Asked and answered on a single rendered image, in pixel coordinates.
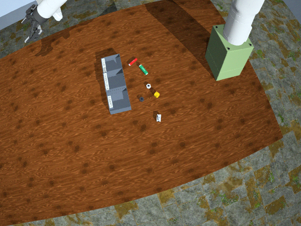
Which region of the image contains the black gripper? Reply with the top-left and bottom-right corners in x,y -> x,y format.
21,4 -> 49,43

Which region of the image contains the grey rack of labelled bins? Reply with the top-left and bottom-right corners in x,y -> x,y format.
101,54 -> 131,114

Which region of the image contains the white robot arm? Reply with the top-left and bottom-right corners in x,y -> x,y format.
37,0 -> 265,46

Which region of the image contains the green aa battery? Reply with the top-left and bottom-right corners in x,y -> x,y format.
139,65 -> 148,75

